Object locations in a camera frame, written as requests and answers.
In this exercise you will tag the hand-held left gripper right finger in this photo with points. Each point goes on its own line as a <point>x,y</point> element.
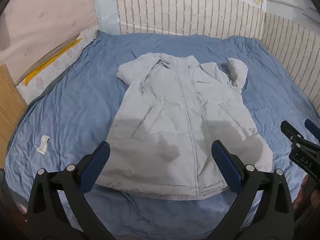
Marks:
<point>225,165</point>

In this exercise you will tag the wooden board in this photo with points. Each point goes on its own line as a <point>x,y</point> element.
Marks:
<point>11,110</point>

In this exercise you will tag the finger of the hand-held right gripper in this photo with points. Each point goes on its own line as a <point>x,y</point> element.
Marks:
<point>290,131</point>
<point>312,128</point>

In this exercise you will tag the yellow strip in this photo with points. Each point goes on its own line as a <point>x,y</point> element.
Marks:
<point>50,62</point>

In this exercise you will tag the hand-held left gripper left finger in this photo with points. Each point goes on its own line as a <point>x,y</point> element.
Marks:
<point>96,163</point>

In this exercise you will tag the white fabric label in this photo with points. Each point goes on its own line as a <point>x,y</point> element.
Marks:
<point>42,144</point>

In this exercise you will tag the clear plastic sheet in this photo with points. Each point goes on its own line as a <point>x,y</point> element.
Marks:
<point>106,5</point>

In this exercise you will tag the floral patterned mattress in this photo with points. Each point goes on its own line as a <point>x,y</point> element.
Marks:
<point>42,80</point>

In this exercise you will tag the blue bed sheet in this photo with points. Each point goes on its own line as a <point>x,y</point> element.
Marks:
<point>75,100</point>

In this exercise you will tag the pink cloth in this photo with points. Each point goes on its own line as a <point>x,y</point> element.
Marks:
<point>23,209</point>

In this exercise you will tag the light grey padded jacket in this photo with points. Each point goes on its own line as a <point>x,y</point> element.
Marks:
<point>175,120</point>

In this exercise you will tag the person's right hand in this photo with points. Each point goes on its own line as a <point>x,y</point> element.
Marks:
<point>301,192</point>

